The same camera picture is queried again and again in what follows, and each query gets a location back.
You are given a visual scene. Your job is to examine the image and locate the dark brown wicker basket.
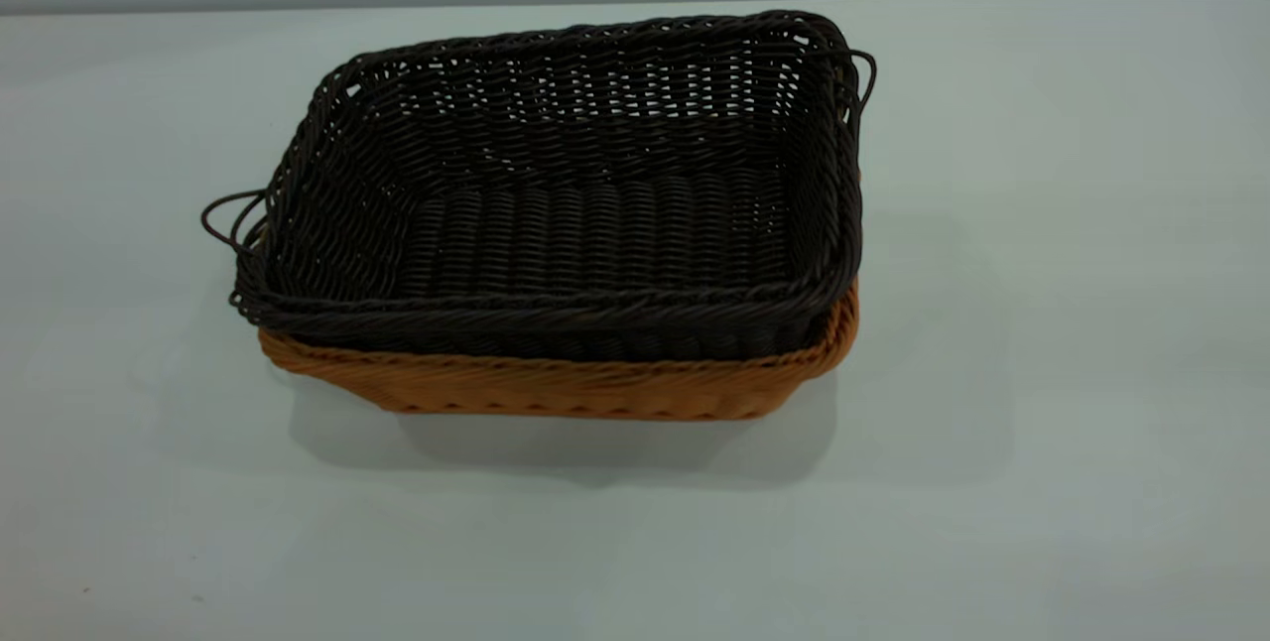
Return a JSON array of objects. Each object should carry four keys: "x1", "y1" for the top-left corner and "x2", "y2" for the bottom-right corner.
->
[{"x1": 200, "y1": 10, "x2": 878, "y2": 365}]

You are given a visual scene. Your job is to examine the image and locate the orange wicker basket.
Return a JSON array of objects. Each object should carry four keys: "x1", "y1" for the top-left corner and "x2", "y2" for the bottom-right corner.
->
[{"x1": 258, "y1": 279, "x2": 860, "y2": 422}]

